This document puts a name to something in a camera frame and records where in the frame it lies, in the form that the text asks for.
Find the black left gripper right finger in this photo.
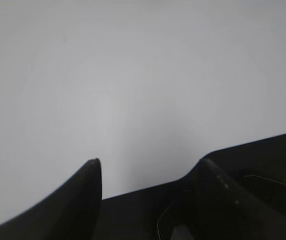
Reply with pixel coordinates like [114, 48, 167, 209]
[192, 159, 286, 240]

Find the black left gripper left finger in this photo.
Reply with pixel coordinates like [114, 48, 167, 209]
[0, 158, 101, 240]

